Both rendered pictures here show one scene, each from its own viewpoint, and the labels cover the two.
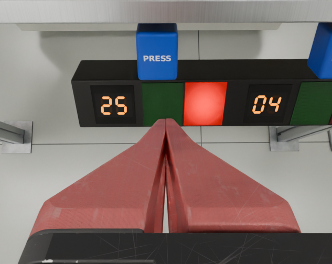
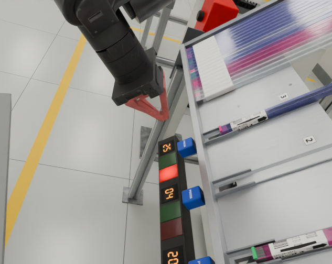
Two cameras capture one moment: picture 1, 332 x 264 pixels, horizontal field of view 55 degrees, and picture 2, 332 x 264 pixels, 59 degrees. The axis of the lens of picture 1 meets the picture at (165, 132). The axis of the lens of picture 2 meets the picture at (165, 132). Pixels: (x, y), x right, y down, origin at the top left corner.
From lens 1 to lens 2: 0.42 m
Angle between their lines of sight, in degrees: 50
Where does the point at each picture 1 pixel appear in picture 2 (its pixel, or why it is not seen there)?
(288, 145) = not seen: outside the picture
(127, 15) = (195, 129)
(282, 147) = not seen: outside the picture
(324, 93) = (175, 211)
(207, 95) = (172, 172)
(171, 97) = (170, 162)
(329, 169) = not seen: outside the picture
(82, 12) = (194, 120)
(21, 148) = (125, 197)
